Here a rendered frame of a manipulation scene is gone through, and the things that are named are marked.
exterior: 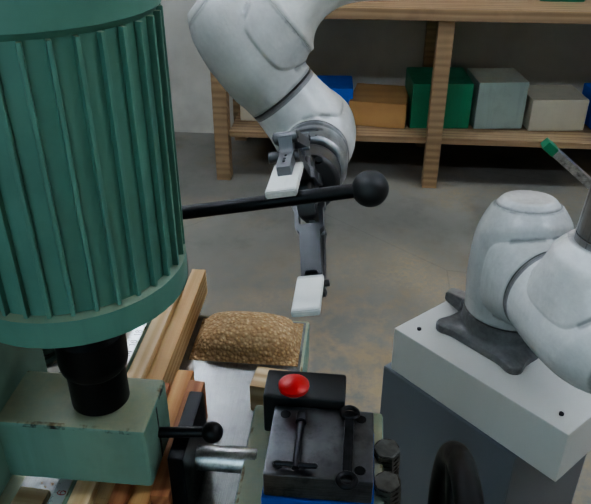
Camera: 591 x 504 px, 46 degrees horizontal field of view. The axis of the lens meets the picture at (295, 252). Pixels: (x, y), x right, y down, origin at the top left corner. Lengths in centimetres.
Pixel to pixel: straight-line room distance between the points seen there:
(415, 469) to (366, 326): 108
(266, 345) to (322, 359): 142
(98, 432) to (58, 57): 34
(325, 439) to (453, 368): 61
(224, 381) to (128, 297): 38
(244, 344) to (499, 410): 50
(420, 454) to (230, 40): 87
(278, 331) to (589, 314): 42
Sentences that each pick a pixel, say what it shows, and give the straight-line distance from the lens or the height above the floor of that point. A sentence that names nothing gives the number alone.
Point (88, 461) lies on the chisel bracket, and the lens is 67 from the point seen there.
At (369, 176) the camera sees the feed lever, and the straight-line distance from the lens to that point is 64.
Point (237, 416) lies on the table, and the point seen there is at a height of 90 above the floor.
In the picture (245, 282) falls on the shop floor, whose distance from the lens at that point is 267.
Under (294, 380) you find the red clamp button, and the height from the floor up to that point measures 102.
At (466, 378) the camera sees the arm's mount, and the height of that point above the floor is 69.
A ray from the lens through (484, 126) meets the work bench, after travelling 355.
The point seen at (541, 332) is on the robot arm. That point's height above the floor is 87.
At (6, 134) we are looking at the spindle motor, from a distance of 44.
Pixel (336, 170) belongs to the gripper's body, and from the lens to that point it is 83.
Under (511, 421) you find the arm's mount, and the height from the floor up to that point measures 66.
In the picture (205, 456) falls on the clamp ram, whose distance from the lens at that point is 70.
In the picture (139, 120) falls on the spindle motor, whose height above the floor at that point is 131.
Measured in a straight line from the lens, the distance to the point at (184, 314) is 91.
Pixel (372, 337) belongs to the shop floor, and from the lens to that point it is 240.
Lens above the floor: 147
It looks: 31 degrees down
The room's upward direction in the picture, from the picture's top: straight up
